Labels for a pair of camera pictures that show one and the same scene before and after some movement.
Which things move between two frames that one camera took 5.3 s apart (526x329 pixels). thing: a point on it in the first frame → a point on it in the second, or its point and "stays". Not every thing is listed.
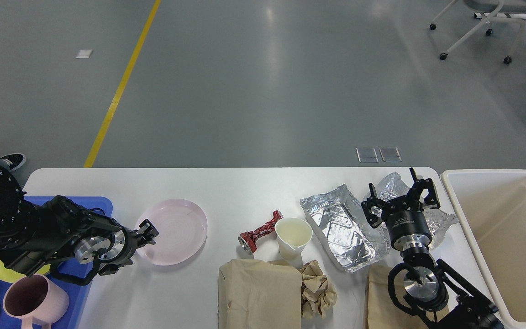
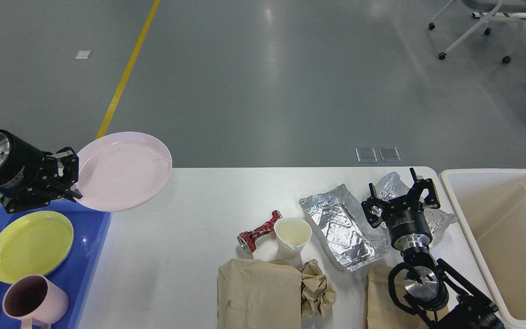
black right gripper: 406,221 stays
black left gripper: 123,244 → 18,169
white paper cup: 293,235 stays
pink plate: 182,228 → 122,170
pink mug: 35,296 stays
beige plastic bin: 508,216 stays
